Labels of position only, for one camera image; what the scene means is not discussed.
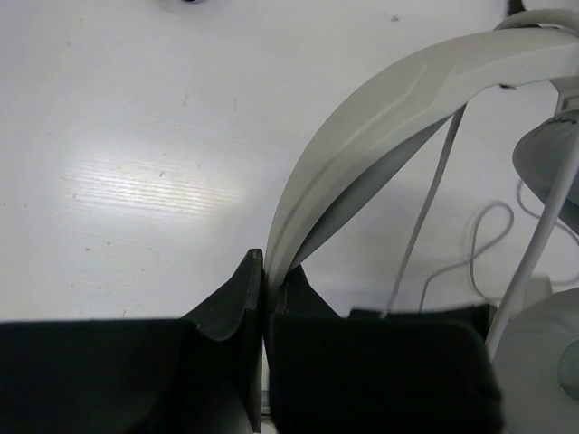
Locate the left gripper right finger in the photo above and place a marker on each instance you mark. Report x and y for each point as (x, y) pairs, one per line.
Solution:
(367, 373)

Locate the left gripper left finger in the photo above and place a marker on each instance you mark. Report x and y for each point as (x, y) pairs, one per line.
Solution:
(199, 373)

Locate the white grey headphones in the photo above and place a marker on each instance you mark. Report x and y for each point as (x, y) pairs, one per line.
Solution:
(532, 342)

